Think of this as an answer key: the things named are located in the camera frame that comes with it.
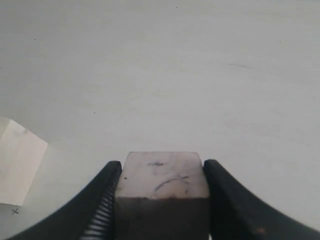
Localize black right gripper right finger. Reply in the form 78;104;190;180
203;159;320;240

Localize large wooden cube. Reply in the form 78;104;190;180
0;117;48;206

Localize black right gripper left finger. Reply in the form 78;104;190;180
11;161;122;240

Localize small wooden cube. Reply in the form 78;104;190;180
114;151;210;240

